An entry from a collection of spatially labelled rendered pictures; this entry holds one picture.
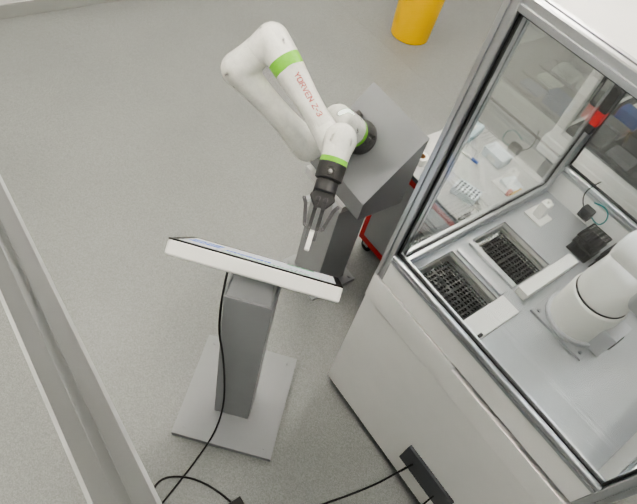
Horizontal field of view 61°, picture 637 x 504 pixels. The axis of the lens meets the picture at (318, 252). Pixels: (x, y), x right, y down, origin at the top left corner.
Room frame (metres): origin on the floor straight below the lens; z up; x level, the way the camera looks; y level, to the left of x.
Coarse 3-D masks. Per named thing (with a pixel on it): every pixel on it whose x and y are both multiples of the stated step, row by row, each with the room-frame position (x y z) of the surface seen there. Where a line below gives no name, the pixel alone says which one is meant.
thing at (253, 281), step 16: (176, 240) 0.87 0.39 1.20; (176, 256) 0.84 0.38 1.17; (192, 256) 0.85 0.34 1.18; (208, 256) 0.86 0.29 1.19; (224, 256) 0.87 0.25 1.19; (240, 272) 0.85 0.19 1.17; (256, 272) 0.86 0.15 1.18; (272, 272) 0.87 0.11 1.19; (288, 272) 0.88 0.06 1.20; (240, 288) 0.88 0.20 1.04; (256, 288) 0.89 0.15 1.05; (272, 288) 0.90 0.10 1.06; (288, 288) 0.85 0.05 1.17; (304, 288) 0.86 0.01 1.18; (320, 288) 0.87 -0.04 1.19; (336, 288) 0.88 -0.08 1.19
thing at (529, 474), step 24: (384, 288) 1.13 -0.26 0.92; (384, 312) 1.10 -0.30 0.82; (408, 312) 1.05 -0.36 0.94; (408, 336) 1.02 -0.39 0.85; (432, 360) 0.94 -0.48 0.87; (456, 384) 0.87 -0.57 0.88; (480, 408) 0.80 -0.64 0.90; (480, 432) 0.77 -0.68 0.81; (504, 432) 0.74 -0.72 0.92; (504, 456) 0.70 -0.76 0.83; (528, 456) 0.69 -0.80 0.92; (528, 480) 0.64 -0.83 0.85
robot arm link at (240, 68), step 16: (240, 48) 1.62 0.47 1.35; (224, 64) 1.59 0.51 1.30; (240, 64) 1.58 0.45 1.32; (256, 64) 1.60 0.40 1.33; (240, 80) 1.57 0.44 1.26; (256, 80) 1.60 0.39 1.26; (256, 96) 1.58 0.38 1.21; (272, 96) 1.62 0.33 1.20; (272, 112) 1.59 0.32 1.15; (288, 112) 1.63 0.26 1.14; (288, 128) 1.60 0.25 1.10; (304, 128) 1.63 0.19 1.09; (288, 144) 1.60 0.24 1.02; (304, 144) 1.60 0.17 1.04; (304, 160) 1.59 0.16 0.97
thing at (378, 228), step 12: (432, 144) 2.20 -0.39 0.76; (420, 168) 2.00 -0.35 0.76; (408, 192) 1.94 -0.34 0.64; (396, 204) 1.96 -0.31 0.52; (372, 216) 2.03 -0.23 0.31; (384, 216) 1.99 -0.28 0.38; (396, 216) 1.94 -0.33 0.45; (372, 228) 2.01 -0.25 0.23; (384, 228) 1.97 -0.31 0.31; (372, 240) 1.99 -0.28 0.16; (384, 240) 1.95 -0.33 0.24
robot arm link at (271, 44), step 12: (264, 24) 1.67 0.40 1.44; (276, 24) 1.67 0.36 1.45; (252, 36) 1.64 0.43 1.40; (264, 36) 1.62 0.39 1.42; (276, 36) 1.63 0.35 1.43; (288, 36) 1.66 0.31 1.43; (252, 48) 1.61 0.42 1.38; (264, 48) 1.61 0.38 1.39; (276, 48) 1.60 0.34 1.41; (288, 48) 1.62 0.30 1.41; (264, 60) 1.61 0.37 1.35; (276, 60) 1.58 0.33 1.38; (288, 60) 1.59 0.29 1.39; (300, 60) 1.61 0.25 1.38; (276, 72) 1.57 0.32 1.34
